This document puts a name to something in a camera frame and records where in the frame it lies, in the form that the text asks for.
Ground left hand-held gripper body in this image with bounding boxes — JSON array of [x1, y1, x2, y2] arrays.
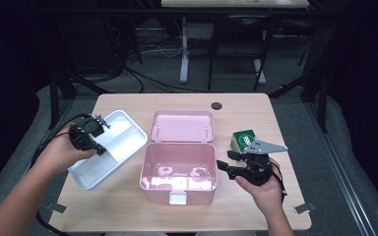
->
[[68, 113, 111, 152]]

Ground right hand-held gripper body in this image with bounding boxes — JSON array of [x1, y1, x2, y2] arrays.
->
[[240, 140, 289, 187]]

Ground green and white carton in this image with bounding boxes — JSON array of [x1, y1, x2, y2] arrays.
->
[[229, 129, 259, 153]]

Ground white divided tray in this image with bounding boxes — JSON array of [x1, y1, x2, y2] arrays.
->
[[68, 109, 149, 191]]

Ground pink storage box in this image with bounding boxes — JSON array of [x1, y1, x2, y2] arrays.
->
[[139, 109, 219, 207]]

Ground person's right hand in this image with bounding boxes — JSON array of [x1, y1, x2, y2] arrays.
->
[[235, 157, 285, 216]]

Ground person's left hand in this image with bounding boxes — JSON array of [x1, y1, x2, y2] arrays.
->
[[33, 122, 98, 177]]

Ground black metal stand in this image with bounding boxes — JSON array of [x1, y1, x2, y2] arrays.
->
[[269, 65, 330, 134], [46, 70, 77, 131]]

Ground white desk leg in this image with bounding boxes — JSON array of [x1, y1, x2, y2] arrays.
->
[[179, 16, 191, 85], [252, 58, 267, 86]]

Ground black chair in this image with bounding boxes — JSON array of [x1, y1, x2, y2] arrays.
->
[[207, 14, 277, 92]]

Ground light wooden desk top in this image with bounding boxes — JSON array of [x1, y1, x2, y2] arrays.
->
[[160, 0, 310, 9]]

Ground right hand-held gripper cable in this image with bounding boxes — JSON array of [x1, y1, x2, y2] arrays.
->
[[269, 161, 288, 199]]

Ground hand-held gripper cable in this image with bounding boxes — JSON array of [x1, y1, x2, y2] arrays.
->
[[31, 113, 92, 236], [269, 161, 288, 199]]

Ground grey metal table bracket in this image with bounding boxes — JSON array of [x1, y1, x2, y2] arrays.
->
[[293, 202, 318, 214], [43, 201, 68, 214]]

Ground bundle of black cables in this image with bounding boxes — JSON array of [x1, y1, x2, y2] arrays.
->
[[121, 65, 211, 94]]

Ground left hand-held gripper cable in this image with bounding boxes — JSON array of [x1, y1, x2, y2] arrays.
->
[[31, 113, 92, 236]]

